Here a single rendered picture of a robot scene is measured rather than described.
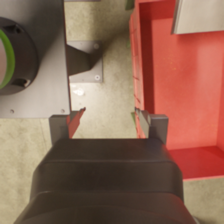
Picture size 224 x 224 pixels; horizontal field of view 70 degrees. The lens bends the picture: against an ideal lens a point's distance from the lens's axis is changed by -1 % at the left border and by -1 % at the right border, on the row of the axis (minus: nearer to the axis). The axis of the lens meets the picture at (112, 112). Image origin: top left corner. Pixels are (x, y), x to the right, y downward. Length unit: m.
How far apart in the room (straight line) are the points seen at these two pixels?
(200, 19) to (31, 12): 0.37
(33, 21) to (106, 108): 1.01
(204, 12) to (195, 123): 0.52
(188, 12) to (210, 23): 0.07
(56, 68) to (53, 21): 0.09
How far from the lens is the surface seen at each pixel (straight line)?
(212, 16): 0.50
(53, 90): 0.37
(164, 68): 0.75
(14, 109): 0.41
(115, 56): 1.26
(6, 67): 0.30
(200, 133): 0.89
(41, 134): 1.50
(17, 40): 0.35
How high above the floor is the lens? 1.26
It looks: 74 degrees down
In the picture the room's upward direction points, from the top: 180 degrees counter-clockwise
